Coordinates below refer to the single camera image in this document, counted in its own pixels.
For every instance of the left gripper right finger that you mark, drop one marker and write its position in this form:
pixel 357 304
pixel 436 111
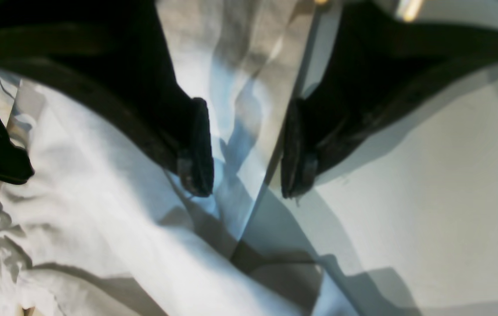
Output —
pixel 380 70

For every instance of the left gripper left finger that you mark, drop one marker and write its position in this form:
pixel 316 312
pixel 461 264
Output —
pixel 112 57

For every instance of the white t-shirt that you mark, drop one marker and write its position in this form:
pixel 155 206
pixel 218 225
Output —
pixel 91 226

